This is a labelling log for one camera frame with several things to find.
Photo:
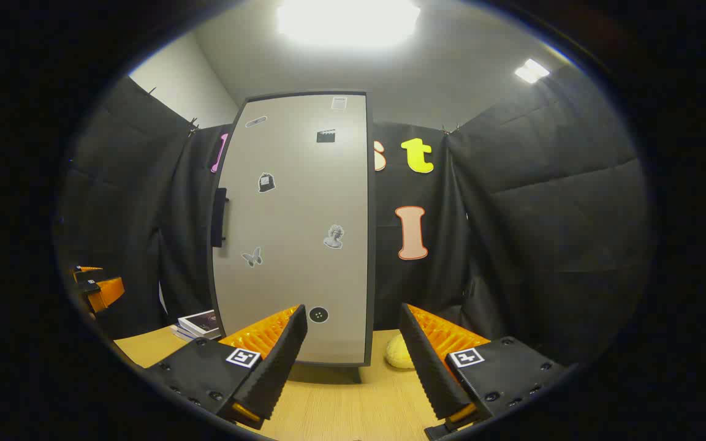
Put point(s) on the grey cabinet door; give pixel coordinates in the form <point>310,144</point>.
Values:
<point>292,275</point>

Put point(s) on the small ceiling light panel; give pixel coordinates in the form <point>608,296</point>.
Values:
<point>532,70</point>

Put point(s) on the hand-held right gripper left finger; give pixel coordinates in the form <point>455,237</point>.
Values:
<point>279,367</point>

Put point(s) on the yellow plush ball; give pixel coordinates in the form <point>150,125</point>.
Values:
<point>399,355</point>

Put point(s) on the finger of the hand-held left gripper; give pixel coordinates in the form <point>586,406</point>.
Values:
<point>108,294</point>
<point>91,269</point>

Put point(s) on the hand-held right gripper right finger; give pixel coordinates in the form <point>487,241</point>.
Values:
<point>429,373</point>

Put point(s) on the large ceiling light panel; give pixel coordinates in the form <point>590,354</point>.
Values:
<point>347,21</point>

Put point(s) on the thin book with blue edge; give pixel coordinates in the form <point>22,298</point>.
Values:
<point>182,334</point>

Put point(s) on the black backdrop cloth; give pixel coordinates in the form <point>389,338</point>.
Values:
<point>543,214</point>

